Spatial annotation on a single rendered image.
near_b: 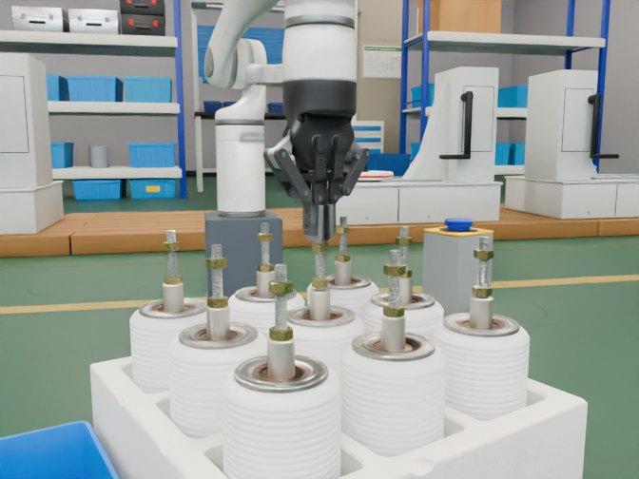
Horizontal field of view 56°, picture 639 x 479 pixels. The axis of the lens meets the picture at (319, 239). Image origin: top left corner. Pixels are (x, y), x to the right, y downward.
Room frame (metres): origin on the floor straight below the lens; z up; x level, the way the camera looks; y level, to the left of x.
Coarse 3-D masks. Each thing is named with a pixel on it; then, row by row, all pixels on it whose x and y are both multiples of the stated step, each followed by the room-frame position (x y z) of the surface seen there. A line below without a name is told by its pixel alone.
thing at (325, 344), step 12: (288, 324) 0.60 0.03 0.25; (348, 324) 0.60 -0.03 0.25; (360, 324) 0.61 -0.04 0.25; (300, 336) 0.58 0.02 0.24; (312, 336) 0.58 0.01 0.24; (324, 336) 0.58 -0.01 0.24; (336, 336) 0.58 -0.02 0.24; (348, 336) 0.59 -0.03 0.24; (300, 348) 0.58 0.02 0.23; (312, 348) 0.58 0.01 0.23; (324, 348) 0.58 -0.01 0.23; (336, 348) 0.58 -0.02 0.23; (324, 360) 0.58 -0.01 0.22; (336, 360) 0.58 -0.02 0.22; (336, 372) 0.58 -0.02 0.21
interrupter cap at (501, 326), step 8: (448, 320) 0.60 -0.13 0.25; (456, 320) 0.60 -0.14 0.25; (464, 320) 0.61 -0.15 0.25; (496, 320) 0.61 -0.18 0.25; (504, 320) 0.60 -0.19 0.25; (512, 320) 0.60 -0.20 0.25; (448, 328) 0.58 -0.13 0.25; (456, 328) 0.57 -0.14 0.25; (464, 328) 0.58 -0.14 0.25; (472, 328) 0.58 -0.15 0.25; (496, 328) 0.59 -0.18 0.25; (504, 328) 0.57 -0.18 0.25; (512, 328) 0.58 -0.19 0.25; (480, 336) 0.56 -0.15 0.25; (488, 336) 0.56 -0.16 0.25; (496, 336) 0.56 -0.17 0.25
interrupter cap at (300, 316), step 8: (288, 312) 0.63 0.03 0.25; (296, 312) 0.63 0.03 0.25; (304, 312) 0.64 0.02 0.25; (336, 312) 0.64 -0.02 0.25; (344, 312) 0.64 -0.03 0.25; (352, 312) 0.63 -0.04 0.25; (288, 320) 0.61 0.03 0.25; (296, 320) 0.60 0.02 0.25; (304, 320) 0.60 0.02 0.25; (312, 320) 0.60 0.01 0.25; (320, 320) 0.61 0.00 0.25; (328, 320) 0.60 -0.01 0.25; (336, 320) 0.60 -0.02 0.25; (344, 320) 0.60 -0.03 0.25; (352, 320) 0.61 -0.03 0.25
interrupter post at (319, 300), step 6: (324, 288) 0.63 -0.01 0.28; (312, 294) 0.62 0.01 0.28; (318, 294) 0.61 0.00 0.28; (324, 294) 0.62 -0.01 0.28; (312, 300) 0.62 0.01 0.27; (318, 300) 0.61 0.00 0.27; (324, 300) 0.62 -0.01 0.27; (312, 306) 0.62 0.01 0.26; (318, 306) 0.61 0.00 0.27; (324, 306) 0.62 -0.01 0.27; (312, 312) 0.62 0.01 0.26; (318, 312) 0.61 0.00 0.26; (324, 312) 0.62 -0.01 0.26; (312, 318) 0.62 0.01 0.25; (318, 318) 0.61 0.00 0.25; (324, 318) 0.62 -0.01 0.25
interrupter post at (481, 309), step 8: (472, 296) 0.60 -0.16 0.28; (472, 304) 0.59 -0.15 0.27; (480, 304) 0.58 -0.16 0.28; (488, 304) 0.58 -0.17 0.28; (472, 312) 0.59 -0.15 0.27; (480, 312) 0.58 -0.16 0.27; (488, 312) 0.58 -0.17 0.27; (472, 320) 0.59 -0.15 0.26; (480, 320) 0.58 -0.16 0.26; (488, 320) 0.58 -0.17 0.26; (480, 328) 0.58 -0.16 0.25; (488, 328) 0.58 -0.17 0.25
